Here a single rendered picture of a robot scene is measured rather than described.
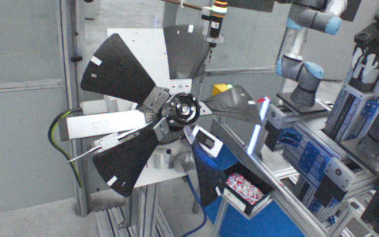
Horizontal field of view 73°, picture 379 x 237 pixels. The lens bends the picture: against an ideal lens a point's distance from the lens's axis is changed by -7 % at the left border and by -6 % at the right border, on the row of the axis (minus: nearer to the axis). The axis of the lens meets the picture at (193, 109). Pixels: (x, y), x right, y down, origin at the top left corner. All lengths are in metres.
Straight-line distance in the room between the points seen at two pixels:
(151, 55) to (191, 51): 0.26
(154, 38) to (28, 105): 0.81
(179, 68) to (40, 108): 0.93
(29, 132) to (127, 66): 0.99
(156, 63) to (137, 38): 0.14
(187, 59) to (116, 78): 0.28
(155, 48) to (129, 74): 0.37
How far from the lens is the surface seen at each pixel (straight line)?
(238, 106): 1.10
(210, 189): 1.01
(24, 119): 1.74
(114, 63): 0.94
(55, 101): 1.68
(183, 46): 1.08
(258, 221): 1.53
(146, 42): 1.27
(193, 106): 0.96
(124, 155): 0.89
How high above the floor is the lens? 1.70
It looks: 30 degrees down
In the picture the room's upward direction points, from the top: 10 degrees clockwise
